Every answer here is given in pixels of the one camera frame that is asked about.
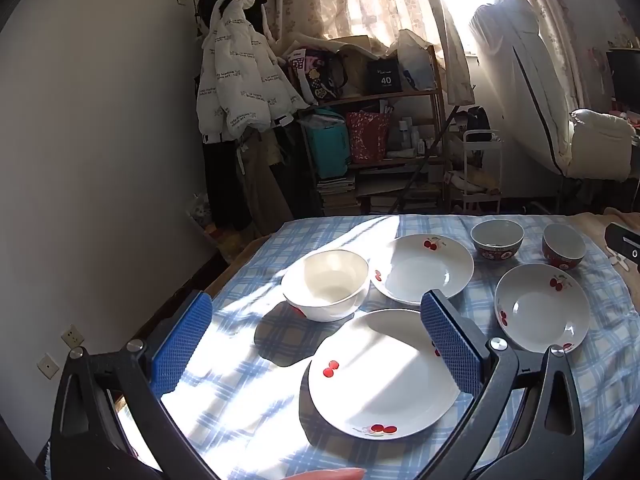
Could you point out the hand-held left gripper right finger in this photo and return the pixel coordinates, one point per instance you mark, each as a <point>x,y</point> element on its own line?
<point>450,345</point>

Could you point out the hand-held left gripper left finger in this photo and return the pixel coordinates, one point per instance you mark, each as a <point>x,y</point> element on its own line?
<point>182,340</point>

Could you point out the red patterned bowl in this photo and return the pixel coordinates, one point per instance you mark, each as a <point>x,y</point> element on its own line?
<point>564,247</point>
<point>497,237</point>

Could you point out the large cherry plate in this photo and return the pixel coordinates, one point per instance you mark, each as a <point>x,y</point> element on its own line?
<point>380,375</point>

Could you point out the deep cherry plate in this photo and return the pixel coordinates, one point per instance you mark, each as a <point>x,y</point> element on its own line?
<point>425,270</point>
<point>542,310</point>

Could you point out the white bowl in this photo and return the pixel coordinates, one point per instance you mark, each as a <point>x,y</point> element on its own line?
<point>325,285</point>

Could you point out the person's left hand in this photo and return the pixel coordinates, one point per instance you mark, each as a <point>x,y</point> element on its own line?
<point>340,474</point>

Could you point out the brown flower blanket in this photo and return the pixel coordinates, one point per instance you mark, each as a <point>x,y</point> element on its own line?
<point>595,220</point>

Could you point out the blue plaid tablecloth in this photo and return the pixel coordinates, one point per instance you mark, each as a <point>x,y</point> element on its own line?
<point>235,410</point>

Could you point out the white pillow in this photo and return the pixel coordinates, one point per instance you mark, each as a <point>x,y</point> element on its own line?
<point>600,142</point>

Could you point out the crumpled plastic bag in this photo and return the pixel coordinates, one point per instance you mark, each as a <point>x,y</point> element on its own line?
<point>200,212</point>

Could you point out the white trolley cart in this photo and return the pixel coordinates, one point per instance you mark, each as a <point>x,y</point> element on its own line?
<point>482,180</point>

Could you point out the black hanging pants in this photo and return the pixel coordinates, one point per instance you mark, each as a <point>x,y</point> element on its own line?
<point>225,185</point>

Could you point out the dark monitor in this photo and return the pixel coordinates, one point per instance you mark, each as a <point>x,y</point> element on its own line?
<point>625,77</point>

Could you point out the beige hanging trousers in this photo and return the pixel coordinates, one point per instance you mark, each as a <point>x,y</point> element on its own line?
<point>265,185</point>

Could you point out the dark long pole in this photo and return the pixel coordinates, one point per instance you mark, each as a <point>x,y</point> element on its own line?
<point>425,160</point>

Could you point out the stack of books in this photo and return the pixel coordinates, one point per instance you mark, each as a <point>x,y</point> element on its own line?
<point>337,195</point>

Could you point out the white hanging duvet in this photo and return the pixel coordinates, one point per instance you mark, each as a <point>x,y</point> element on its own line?
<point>520,85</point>

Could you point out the row of cosmetic bottles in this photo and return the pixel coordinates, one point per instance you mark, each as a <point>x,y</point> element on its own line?
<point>417,140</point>

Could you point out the red patterned bag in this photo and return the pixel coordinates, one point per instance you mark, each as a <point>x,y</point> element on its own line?
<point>369,137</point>

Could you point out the teal bag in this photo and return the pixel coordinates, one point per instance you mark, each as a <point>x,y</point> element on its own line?
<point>327,145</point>

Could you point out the wooden shelf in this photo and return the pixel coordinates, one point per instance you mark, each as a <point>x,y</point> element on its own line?
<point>390,96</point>

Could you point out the white printed puffer jacket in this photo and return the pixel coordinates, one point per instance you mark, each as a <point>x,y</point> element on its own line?
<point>240,85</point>

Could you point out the black paper bag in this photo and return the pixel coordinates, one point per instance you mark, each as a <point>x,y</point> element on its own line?
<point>385,77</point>

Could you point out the white plastic bag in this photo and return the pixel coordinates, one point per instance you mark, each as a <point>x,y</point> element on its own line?
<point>415,60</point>

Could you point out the printed pink tote bag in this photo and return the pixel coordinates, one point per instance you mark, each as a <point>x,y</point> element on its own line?
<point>315,75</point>

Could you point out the black hat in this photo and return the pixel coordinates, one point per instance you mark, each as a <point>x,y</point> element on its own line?
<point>215,2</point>

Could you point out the white wall socket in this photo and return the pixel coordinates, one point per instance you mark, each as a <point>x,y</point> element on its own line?
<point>73,336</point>
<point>49,366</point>

